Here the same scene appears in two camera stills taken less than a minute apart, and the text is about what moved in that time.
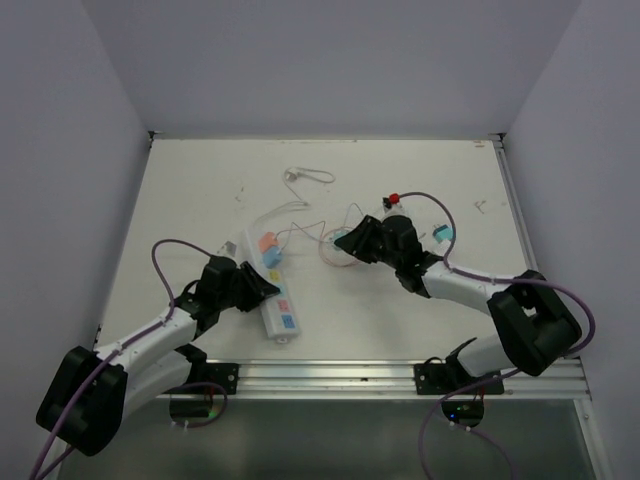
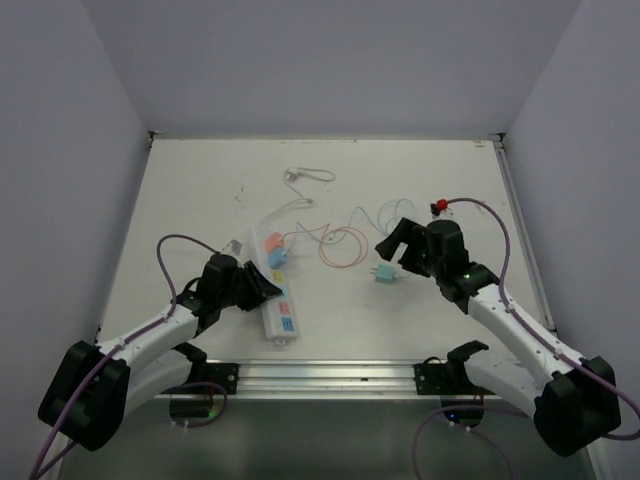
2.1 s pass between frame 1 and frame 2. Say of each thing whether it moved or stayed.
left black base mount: stayed
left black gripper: stayed
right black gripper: moved
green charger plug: moved
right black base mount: stayed
